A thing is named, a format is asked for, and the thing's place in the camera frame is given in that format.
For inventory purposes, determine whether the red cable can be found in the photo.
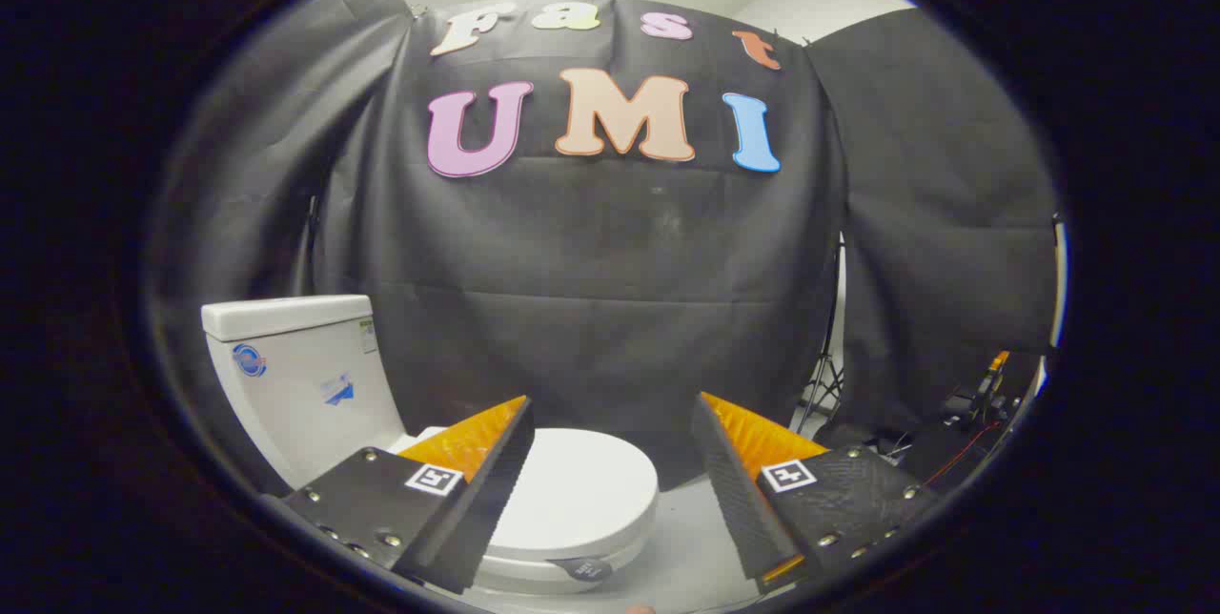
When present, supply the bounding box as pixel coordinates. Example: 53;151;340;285
923;420;1004;487

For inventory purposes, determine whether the white toilet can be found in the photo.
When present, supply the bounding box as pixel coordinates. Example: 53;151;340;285
201;295;659;596

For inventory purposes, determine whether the white toilet lid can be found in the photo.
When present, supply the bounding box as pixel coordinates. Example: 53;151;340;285
417;425;661;565

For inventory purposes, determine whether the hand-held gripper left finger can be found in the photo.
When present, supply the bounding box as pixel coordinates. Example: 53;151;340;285
283;395;537;595

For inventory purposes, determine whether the black backdrop cloth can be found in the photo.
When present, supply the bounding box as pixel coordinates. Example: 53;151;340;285
152;0;1061;491

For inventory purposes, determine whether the black tripod stand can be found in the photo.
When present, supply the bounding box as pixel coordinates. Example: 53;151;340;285
796;237;845;434

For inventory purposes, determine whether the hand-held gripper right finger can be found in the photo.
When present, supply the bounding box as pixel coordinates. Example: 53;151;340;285
690;392;941;594

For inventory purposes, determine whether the black lid grip tab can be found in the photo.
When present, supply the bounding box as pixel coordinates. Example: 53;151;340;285
548;555;616;584

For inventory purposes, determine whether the black device with orange part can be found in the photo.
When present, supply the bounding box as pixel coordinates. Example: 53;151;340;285
944;350;1013;424

